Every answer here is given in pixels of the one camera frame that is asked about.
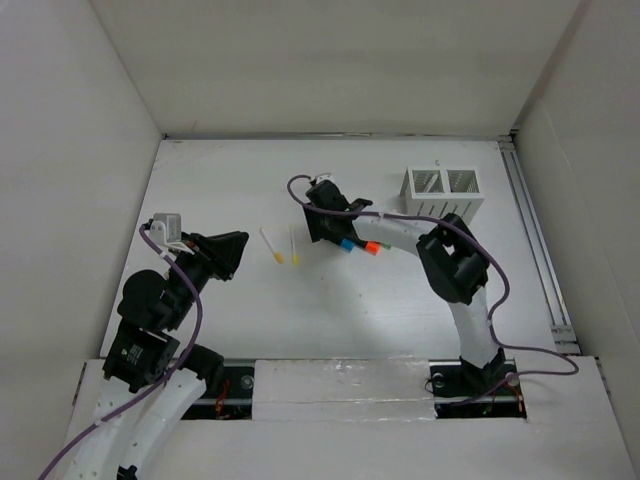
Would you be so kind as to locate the white pen pale yellow cap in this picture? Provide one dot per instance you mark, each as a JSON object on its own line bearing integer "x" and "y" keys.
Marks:
{"x": 431, "y": 183}

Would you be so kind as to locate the white foam block front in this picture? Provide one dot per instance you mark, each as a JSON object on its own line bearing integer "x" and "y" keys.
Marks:
{"x": 343, "y": 390}

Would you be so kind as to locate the aluminium rail right side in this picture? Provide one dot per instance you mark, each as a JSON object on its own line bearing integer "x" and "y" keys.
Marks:
{"x": 559, "y": 319}

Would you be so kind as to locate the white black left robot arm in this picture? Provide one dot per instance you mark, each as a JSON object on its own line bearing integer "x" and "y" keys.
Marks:
{"x": 149, "y": 379}

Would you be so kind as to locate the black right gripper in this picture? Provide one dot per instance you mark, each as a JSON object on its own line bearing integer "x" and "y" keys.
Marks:
{"x": 317, "y": 229}

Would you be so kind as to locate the white mesh desk organizer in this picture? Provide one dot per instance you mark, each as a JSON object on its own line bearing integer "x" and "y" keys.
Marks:
{"x": 458, "y": 191}

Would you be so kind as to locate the black highlighter orange cap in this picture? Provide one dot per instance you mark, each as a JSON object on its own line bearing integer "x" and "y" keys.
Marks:
{"x": 372, "y": 248}

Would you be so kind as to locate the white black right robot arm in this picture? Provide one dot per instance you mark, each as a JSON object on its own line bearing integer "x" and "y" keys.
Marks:
{"x": 455, "y": 268}

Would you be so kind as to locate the black highlighter blue cap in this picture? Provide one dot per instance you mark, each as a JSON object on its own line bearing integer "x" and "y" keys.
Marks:
{"x": 347, "y": 245}

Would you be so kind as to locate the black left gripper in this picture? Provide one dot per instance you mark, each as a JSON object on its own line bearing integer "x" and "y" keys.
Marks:
{"x": 221, "y": 253}

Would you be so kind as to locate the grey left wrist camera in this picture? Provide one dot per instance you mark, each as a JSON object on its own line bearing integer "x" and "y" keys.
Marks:
{"x": 165, "y": 229}

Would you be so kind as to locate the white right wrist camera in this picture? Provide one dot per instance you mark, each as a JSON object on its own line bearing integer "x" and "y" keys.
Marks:
{"x": 322, "y": 177}

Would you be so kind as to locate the white pen orange cap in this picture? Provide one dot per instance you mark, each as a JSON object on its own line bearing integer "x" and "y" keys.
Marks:
{"x": 273, "y": 250}

